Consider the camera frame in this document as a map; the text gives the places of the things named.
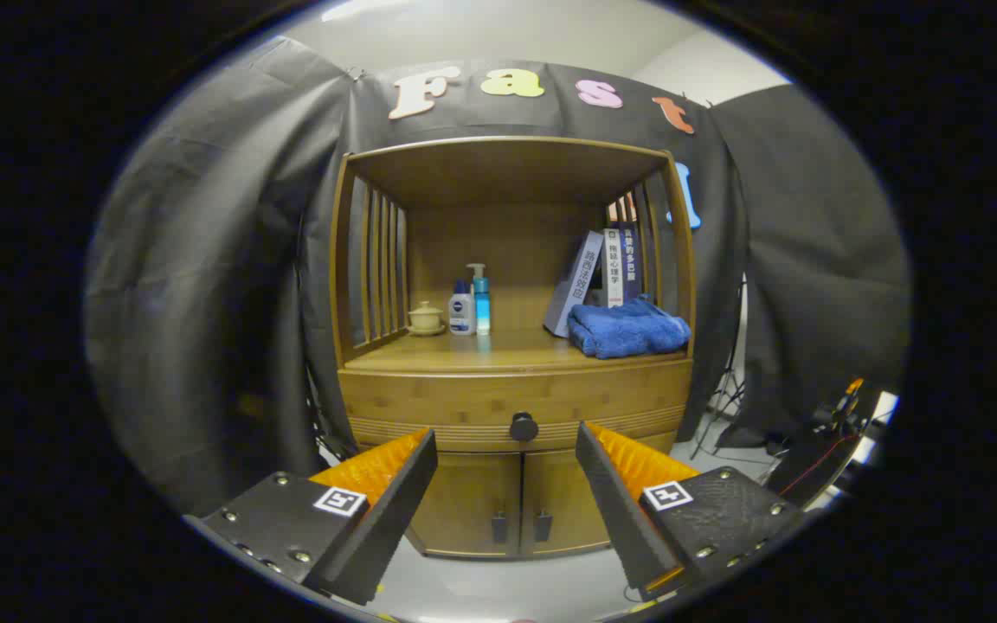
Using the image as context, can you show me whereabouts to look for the white spine book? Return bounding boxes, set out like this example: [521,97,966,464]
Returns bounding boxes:
[602,228,626,309]

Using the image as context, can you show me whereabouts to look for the black equipment with cables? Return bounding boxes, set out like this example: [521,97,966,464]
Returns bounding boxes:
[762,376,897,511]

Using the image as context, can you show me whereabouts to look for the blue folded towel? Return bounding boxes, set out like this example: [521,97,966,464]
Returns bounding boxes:
[567,295,691,360]

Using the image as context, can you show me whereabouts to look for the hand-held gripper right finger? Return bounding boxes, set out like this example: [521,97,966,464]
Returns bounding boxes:
[575,421,807,604]

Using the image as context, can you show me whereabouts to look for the beige lidded teacup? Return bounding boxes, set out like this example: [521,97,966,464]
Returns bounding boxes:
[406,300,447,337]

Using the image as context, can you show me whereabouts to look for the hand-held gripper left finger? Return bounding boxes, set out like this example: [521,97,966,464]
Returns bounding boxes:
[183,427,440,607]

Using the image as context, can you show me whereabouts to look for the wooden cabinet door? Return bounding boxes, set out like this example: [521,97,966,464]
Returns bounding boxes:
[520,431,678,556]
[406,450,523,559]

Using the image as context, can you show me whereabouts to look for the black tripod stand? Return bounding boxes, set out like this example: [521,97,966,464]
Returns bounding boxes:
[691,273,750,459]

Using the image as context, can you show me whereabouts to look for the wooden countertop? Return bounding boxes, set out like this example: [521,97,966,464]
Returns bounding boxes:
[344,329,690,375]

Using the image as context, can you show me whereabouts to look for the white lotion bottle blue cap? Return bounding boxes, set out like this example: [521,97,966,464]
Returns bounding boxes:
[448,279,476,337]

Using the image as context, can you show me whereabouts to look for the black backdrop cloth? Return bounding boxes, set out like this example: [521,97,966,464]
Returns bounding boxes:
[83,35,912,520]

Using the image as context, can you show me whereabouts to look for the dark blue book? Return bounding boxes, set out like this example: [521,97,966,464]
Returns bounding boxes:
[621,223,643,304]

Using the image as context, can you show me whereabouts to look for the grey leaning book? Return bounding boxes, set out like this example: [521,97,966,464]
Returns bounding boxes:
[543,230,605,338]

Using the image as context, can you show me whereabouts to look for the blue pump bottle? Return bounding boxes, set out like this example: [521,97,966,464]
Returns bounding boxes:
[466,263,492,336]

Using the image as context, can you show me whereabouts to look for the wooden cabinet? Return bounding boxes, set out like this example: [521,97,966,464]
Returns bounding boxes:
[328,135,697,560]

